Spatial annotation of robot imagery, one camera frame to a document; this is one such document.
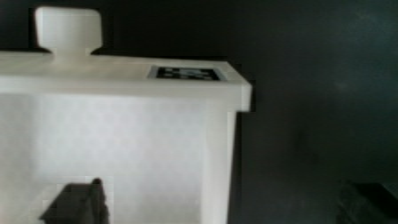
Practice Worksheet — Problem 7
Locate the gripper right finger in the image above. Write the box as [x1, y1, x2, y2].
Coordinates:
[336, 182, 398, 224]

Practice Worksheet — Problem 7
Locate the white front drawer with knob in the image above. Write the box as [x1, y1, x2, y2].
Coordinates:
[0, 6, 252, 224]

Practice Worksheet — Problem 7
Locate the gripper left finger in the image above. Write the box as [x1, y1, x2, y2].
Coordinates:
[39, 178, 108, 224]

